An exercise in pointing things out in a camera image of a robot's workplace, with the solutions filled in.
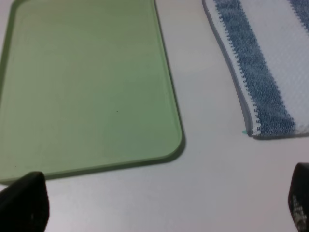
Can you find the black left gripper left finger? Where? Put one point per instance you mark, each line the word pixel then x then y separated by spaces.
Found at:
pixel 24 205

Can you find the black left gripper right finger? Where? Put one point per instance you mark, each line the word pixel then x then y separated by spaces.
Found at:
pixel 298 198

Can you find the blue white striped towel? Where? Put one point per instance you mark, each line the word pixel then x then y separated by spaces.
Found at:
pixel 266 46

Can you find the green plastic tray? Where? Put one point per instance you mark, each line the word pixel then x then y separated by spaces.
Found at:
pixel 85 86

